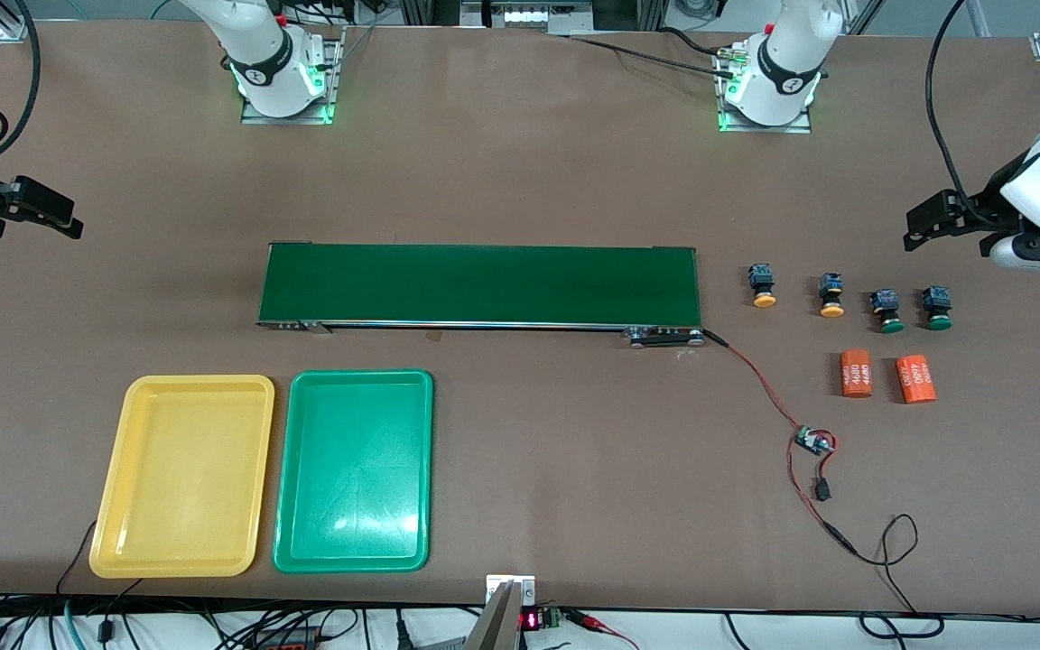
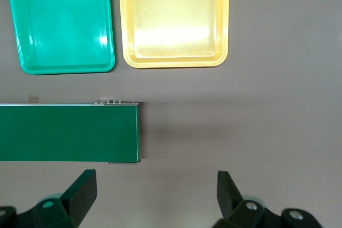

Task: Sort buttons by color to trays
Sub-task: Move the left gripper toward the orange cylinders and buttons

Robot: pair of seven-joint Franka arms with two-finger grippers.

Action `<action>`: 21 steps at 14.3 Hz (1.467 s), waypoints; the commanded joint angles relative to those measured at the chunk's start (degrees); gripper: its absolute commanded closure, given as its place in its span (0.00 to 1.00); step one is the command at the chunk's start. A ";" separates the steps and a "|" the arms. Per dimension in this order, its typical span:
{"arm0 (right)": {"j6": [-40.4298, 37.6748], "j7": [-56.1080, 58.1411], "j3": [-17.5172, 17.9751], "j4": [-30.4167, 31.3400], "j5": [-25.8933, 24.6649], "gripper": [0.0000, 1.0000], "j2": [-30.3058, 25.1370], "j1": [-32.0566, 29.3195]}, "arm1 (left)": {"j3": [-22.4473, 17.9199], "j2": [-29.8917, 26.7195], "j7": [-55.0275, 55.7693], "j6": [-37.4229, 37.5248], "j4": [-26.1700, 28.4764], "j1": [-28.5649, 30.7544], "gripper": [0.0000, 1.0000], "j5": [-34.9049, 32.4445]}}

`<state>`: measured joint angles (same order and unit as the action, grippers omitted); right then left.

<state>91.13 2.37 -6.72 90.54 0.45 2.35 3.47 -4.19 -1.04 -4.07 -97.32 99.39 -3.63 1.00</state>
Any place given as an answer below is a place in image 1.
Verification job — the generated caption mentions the green mushroom push button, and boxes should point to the green mushroom push button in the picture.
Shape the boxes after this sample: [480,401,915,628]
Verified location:
[871,289,905,335]
[924,285,954,332]

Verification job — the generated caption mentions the orange cylinder white print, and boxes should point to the orange cylinder white print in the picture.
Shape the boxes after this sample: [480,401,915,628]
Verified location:
[896,355,938,405]
[840,349,874,399]

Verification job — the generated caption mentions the scuffed yellow mushroom push button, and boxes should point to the scuffed yellow mushroom push button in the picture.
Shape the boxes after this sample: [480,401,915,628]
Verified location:
[748,263,778,310]

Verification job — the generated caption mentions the small blue circuit board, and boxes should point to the small blue circuit board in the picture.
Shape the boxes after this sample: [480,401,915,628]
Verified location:
[794,425,837,457]

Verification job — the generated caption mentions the yellow plastic tray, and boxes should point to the yellow plastic tray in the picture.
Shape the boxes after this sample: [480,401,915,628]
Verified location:
[88,374,276,580]

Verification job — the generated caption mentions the green plastic tray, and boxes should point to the green plastic tray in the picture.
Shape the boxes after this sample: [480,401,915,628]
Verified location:
[273,368,435,575]

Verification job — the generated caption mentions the green conveyor belt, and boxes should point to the green conveyor belt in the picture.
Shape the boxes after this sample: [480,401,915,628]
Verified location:
[255,241,706,349]

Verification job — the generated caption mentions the grey device with white lights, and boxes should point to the grey device with white lights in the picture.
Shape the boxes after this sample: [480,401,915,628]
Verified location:
[460,0,595,37]

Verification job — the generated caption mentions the red black clip lead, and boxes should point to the red black clip lead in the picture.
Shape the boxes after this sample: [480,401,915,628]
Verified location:
[565,610,643,650]

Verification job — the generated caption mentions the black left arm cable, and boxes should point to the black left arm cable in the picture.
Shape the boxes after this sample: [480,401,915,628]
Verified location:
[924,0,983,205]

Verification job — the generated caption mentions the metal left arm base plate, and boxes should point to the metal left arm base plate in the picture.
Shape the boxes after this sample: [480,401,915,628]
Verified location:
[717,43,815,135]

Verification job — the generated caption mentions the red black conveyor cable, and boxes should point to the red black conveyor cable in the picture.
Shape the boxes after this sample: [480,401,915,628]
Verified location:
[699,329,857,555]

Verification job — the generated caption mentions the thin black looped cable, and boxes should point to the thin black looped cable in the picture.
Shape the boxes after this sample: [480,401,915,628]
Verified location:
[852,513,947,638]

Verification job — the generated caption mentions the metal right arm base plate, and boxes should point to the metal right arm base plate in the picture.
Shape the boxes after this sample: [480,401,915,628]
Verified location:
[240,25,346,126]

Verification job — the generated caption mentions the black cable beside yellow tray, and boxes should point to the black cable beside yellow tray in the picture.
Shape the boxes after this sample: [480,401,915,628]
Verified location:
[55,519,98,597]

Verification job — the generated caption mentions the black cable behind arm base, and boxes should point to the black cable behind arm base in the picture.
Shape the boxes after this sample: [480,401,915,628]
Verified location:
[563,25,742,82]

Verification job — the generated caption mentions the grey metal camera mount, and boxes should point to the grey metal camera mount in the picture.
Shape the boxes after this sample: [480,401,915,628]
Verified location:
[461,573,538,650]

